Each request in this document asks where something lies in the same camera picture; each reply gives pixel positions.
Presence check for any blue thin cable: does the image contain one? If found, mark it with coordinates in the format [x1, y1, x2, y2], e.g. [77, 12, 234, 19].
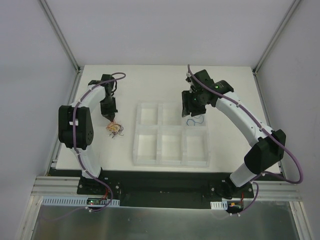
[186, 115, 205, 126]

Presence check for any purple thin cable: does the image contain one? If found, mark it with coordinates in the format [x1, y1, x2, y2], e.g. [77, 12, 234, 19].
[108, 124, 125, 139]

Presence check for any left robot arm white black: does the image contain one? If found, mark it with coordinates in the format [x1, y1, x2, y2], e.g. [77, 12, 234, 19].
[58, 74, 118, 195]

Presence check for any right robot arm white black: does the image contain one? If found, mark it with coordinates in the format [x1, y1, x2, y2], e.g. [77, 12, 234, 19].
[181, 69, 286, 200]

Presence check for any white six-compartment tray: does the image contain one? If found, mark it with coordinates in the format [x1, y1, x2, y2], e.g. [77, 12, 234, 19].
[132, 101, 211, 168]

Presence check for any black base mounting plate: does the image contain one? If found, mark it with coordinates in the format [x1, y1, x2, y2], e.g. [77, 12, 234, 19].
[48, 167, 287, 208]

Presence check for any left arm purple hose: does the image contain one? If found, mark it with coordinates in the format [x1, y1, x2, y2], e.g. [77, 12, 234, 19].
[72, 72, 127, 213]

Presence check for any left aluminium corner post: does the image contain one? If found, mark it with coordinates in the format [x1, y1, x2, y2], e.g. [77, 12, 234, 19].
[37, 0, 81, 74]

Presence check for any aluminium corner post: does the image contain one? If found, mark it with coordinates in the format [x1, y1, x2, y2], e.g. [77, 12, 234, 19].
[37, 0, 81, 74]
[251, 0, 303, 76]

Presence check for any left white cable duct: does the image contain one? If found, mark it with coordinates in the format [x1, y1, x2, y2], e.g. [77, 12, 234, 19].
[42, 196, 120, 208]

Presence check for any white cable duct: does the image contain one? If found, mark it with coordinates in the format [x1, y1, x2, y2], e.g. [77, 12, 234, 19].
[42, 196, 120, 208]
[210, 200, 228, 211]

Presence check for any right white cable duct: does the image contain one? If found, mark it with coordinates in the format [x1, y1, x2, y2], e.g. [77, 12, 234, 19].
[210, 200, 228, 211]

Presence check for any right aluminium corner post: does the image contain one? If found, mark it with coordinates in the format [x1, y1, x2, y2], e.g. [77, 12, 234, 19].
[251, 0, 303, 76]

